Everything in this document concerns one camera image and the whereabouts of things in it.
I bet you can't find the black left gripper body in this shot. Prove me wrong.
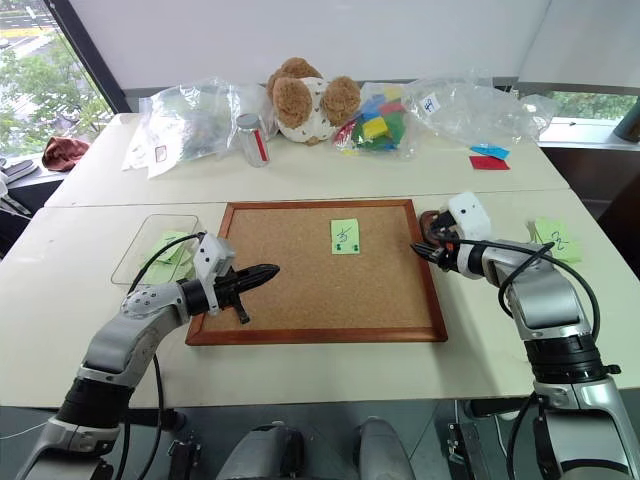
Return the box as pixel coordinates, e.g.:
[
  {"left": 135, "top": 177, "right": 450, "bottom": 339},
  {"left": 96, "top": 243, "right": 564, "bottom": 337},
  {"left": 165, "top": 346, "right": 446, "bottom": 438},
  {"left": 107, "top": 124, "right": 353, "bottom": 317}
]
[{"left": 213, "top": 268, "right": 251, "bottom": 307}]

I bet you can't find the black left gripper finger long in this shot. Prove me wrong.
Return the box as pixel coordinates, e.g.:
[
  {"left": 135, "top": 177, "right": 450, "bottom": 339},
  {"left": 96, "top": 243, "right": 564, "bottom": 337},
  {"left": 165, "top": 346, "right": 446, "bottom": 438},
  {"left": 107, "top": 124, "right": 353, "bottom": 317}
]
[{"left": 238, "top": 263, "right": 281, "bottom": 292}]

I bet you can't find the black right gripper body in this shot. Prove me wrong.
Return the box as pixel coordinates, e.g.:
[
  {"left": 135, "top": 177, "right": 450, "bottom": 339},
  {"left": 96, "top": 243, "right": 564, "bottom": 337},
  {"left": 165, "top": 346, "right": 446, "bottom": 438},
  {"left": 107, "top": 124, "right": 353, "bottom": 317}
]
[{"left": 425, "top": 209, "right": 460, "bottom": 272}]

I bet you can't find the green sticky note with writing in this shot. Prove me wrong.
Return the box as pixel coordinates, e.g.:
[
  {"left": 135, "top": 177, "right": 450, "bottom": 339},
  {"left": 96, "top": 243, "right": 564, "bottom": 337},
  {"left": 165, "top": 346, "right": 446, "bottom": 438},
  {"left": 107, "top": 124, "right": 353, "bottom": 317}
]
[{"left": 329, "top": 217, "right": 362, "bottom": 257}]

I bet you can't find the clear plastic box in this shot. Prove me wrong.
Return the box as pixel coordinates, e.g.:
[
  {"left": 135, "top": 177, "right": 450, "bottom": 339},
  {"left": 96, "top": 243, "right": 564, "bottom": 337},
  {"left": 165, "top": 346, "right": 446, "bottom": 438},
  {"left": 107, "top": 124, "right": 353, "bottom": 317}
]
[{"left": 110, "top": 213, "right": 202, "bottom": 287}]

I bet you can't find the green sticky note stack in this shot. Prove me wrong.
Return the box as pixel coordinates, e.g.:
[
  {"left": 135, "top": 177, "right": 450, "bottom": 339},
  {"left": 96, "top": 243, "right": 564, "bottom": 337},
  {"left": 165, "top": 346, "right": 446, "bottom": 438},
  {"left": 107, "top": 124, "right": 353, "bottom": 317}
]
[{"left": 529, "top": 215, "right": 586, "bottom": 265}]

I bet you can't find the wood-framed cork board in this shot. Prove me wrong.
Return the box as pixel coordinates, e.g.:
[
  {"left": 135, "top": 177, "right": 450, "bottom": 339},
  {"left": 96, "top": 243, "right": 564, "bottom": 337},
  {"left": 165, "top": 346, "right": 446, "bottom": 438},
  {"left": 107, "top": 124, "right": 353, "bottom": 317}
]
[{"left": 184, "top": 198, "right": 449, "bottom": 347}]

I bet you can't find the green notes pile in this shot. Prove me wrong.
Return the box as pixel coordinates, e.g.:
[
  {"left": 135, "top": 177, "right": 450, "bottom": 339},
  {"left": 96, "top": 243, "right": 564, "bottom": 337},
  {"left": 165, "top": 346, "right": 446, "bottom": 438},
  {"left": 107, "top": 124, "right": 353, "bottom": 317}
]
[{"left": 141, "top": 230, "right": 200, "bottom": 281}]

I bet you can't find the red paper sheet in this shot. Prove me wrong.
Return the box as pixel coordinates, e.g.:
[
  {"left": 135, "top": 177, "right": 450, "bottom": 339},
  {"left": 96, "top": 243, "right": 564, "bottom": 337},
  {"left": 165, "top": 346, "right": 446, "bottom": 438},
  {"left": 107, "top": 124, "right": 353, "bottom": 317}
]
[{"left": 468, "top": 155, "right": 512, "bottom": 172}]

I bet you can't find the blue paper sheet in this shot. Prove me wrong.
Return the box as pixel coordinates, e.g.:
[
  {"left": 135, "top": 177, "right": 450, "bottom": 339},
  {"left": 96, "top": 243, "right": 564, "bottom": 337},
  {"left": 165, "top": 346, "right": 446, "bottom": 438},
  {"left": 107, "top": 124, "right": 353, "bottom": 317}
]
[{"left": 468, "top": 143, "right": 512, "bottom": 161}]

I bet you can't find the yellow foam block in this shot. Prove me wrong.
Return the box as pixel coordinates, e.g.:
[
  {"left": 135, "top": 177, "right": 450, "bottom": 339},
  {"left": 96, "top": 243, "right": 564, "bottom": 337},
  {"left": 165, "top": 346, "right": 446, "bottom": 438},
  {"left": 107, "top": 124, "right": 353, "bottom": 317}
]
[{"left": 361, "top": 117, "right": 390, "bottom": 139}]

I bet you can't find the clear bag of coloured blocks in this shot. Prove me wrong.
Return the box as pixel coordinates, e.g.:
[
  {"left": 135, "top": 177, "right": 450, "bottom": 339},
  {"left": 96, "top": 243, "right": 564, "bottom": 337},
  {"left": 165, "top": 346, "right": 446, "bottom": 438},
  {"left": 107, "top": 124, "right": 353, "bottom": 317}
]
[{"left": 331, "top": 82, "right": 418, "bottom": 161}]

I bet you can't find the clear jar with red label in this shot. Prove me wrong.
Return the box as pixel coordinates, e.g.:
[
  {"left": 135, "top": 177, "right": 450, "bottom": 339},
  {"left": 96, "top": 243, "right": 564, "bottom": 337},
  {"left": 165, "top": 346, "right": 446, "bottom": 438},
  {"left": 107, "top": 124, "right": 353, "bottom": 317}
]
[{"left": 235, "top": 113, "right": 272, "bottom": 169}]

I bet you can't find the dark rounded grey robot part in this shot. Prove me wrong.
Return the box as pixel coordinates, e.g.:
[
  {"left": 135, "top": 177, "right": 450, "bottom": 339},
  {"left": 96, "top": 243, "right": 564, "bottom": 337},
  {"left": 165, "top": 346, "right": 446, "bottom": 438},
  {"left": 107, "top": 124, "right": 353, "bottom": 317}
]
[{"left": 217, "top": 421, "right": 307, "bottom": 480}]

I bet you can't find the large crumpled clear plastic bag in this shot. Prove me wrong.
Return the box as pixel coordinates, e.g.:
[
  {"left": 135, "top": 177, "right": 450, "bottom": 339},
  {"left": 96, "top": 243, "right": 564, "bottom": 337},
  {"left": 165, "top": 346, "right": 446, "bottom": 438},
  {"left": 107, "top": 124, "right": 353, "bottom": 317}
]
[{"left": 399, "top": 73, "right": 557, "bottom": 151}]

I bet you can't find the clear plastic bag with papers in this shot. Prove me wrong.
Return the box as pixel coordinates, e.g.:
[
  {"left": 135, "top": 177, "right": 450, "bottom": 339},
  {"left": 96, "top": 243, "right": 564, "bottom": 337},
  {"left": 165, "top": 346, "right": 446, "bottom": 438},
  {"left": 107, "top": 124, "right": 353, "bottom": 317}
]
[{"left": 121, "top": 76, "right": 242, "bottom": 180}]

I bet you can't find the brown and white teddy bear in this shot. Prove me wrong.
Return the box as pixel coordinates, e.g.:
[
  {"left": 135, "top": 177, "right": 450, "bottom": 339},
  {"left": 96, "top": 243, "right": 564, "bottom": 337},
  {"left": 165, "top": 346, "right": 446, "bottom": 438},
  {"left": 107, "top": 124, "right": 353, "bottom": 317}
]
[{"left": 265, "top": 56, "right": 363, "bottom": 147}]

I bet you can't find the light rounded grey robot part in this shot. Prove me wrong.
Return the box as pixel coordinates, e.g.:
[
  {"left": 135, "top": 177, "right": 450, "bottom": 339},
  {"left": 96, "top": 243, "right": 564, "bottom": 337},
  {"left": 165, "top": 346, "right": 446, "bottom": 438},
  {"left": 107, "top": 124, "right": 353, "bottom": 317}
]
[{"left": 355, "top": 416, "right": 417, "bottom": 480}]

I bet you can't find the dark red cloth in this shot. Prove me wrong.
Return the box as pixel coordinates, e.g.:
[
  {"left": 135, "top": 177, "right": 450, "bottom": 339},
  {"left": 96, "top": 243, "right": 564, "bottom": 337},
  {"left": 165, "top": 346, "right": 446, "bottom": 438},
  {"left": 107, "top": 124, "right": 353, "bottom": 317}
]
[{"left": 41, "top": 137, "right": 91, "bottom": 171}]

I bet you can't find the dark notebook stack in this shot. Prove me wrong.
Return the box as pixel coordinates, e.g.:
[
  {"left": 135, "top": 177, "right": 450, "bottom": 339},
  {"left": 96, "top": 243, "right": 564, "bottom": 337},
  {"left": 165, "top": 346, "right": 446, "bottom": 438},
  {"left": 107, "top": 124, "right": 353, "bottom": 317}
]
[{"left": 0, "top": 159, "right": 41, "bottom": 182}]

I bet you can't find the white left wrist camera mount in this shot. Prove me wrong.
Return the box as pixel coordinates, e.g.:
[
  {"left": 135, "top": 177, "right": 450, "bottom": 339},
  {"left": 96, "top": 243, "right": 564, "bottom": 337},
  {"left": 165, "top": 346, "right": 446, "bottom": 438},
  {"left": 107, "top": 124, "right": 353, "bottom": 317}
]
[{"left": 191, "top": 232, "right": 237, "bottom": 317}]

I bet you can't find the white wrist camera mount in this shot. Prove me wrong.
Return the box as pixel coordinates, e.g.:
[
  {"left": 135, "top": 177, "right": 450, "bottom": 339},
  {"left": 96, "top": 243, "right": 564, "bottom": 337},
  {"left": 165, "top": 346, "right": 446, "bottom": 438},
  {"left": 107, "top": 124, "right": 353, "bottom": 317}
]
[
  {"left": 446, "top": 190, "right": 494, "bottom": 242},
  {"left": 191, "top": 232, "right": 237, "bottom": 317}
]

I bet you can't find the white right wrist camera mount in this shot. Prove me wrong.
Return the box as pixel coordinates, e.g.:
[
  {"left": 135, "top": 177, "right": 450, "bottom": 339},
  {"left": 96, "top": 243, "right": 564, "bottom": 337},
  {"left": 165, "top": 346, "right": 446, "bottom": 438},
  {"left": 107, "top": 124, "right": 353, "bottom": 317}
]
[{"left": 446, "top": 190, "right": 494, "bottom": 242}]

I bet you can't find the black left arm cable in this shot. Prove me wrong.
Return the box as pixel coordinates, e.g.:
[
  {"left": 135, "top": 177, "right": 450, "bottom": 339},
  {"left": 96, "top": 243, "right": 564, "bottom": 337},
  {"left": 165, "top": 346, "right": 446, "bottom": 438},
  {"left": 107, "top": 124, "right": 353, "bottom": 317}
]
[{"left": 125, "top": 230, "right": 207, "bottom": 296}]

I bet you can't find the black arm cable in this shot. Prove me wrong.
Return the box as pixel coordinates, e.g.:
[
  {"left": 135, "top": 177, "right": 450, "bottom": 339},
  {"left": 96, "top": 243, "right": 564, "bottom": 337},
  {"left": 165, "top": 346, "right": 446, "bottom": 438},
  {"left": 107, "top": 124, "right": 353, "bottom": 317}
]
[
  {"left": 447, "top": 237, "right": 602, "bottom": 342},
  {"left": 125, "top": 230, "right": 207, "bottom": 296}
]

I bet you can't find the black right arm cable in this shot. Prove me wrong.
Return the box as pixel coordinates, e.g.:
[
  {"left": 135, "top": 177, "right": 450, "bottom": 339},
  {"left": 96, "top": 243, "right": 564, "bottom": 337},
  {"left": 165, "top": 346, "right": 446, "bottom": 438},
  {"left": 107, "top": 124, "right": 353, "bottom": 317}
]
[{"left": 447, "top": 237, "right": 602, "bottom": 342}]

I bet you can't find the black window frame post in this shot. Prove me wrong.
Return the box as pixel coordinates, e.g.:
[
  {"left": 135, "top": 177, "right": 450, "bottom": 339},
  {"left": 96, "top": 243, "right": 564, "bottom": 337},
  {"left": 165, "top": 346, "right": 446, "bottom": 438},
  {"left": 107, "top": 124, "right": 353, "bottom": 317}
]
[{"left": 41, "top": 0, "right": 134, "bottom": 115}]

